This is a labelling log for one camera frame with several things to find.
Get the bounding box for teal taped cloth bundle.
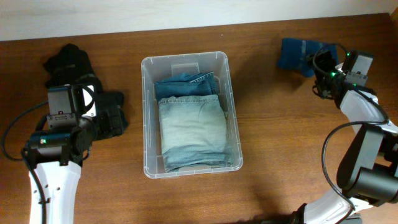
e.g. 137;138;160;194
277;38;338;78

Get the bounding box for light blue jeans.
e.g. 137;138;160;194
158;95;234;172

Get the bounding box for dark blue jeans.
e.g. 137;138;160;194
154;72;219;101

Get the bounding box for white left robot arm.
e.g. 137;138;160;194
21;103;127;223

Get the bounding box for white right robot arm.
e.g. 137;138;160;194
289;46;397;223

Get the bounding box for black folded garment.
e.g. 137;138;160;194
43;44;128;141

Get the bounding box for clear plastic storage bin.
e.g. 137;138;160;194
141;51;244;179

